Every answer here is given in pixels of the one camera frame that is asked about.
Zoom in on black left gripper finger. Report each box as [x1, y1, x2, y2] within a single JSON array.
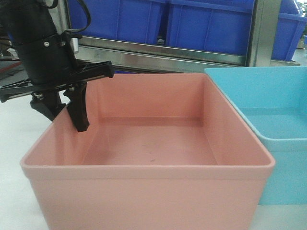
[[64, 83, 90, 132], [30, 91, 66, 121]]

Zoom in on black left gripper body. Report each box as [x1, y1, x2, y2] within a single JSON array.
[[0, 33, 114, 102]]

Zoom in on pink plastic box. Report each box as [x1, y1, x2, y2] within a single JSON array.
[[21, 74, 275, 230]]

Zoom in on light blue plastic box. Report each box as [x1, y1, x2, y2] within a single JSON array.
[[205, 67, 307, 205]]

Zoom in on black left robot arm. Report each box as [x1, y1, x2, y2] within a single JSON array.
[[0, 0, 115, 132]]

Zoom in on blue bin under shelf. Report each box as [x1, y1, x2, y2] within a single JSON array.
[[115, 70, 143, 74]]

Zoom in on stainless steel shelf rack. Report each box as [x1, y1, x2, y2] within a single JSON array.
[[54, 0, 302, 74]]

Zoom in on large blue crate left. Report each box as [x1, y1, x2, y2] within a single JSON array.
[[80, 0, 168, 45]]

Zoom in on large blue crate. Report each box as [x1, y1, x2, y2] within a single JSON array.
[[80, 0, 168, 45], [165, 0, 252, 55]]

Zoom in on large blue crate right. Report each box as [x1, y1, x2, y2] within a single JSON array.
[[165, 0, 252, 55]]

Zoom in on blue crate far right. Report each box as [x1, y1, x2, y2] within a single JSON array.
[[272, 0, 307, 61]]

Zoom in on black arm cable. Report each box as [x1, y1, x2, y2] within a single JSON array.
[[35, 0, 92, 35]]

